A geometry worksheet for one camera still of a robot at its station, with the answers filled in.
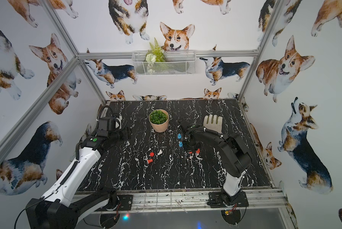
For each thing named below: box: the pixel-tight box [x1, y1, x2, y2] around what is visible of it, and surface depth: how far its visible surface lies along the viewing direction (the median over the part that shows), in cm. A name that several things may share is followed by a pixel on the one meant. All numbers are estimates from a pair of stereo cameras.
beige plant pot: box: [148, 109, 170, 134], surface depth 97 cm
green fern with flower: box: [144, 37, 166, 64], surface depth 84 cm
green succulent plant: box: [149, 109, 168, 125], surface depth 97 cm
